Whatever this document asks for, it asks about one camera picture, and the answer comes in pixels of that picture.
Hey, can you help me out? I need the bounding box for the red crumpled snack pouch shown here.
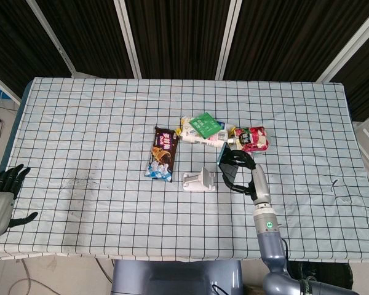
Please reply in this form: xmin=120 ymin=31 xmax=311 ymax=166
xmin=233 ymin=126 xmax=270 ymax=157

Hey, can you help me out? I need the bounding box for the green sachet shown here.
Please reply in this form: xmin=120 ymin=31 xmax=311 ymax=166
xmin=189 ymin=112 xmax=222 ymax=138

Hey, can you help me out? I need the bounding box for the white phone stand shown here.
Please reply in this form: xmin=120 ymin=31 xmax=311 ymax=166
xmin=181 ymin=167 xmax=218 ymax=193

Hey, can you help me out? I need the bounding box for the brown chocolate ice cream packet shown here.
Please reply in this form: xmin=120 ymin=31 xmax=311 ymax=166
xmin=144 ymin=126 xmax=181 ymax=183

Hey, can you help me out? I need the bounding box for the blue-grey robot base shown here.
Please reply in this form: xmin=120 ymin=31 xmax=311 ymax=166
xmin=110 ymin=260 xmax=244 ymax=295

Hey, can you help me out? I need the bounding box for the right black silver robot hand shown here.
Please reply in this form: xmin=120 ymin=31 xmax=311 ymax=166
xmin=220 ymin=149 xmax=271 ymax=206

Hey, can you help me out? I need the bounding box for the black smartphone teal edge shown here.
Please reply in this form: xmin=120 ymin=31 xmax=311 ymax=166
xmin=216 ymin=141 xmax=240 ymax=187

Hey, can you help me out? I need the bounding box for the blue checkered tablecloth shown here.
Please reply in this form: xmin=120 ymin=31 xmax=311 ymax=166
xmin=0 ymin=76 xmax=369 ymax=264

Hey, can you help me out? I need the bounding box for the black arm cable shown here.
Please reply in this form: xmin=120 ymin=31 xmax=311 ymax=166
xmin=279 ymin=235 xmax=292 ymax=274

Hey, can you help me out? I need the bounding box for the white tube with barcode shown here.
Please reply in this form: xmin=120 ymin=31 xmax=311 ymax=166
xmin=180 ymin=122 xmax=237 ymax=149

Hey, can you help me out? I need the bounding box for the yellow white packet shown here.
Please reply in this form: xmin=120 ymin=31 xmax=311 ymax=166
xmin=180 ymin=116 xmax=200 ymax=136

